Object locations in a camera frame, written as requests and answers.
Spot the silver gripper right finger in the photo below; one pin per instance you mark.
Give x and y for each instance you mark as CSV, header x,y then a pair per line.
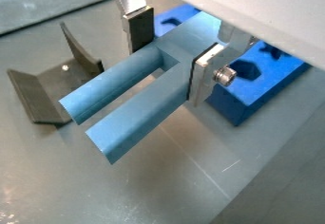
x,y
210,67

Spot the blue foam shape tray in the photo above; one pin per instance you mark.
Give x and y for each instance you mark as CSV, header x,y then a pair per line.
x,y
265,70

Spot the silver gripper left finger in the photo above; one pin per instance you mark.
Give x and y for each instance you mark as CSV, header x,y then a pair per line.
x,y
136,16

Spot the black curved fixture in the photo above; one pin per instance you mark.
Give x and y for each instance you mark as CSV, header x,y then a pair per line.
x,y
40,91

